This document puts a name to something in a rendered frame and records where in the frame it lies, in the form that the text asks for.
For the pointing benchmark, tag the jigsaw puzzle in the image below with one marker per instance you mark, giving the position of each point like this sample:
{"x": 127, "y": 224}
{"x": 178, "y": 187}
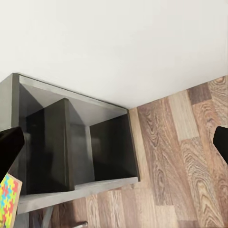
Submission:
{"x": 10, "y": 189}

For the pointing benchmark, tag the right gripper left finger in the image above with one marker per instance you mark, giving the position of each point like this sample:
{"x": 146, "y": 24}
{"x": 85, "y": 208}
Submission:
{"x": 11, "y": 142}

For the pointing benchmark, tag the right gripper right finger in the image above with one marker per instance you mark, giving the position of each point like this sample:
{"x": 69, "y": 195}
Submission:
{"x": 220, "y": 141}

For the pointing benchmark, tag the desk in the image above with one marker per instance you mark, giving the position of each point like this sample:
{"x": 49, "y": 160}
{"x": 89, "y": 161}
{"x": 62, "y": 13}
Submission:
{"x": 75, "y": 145}

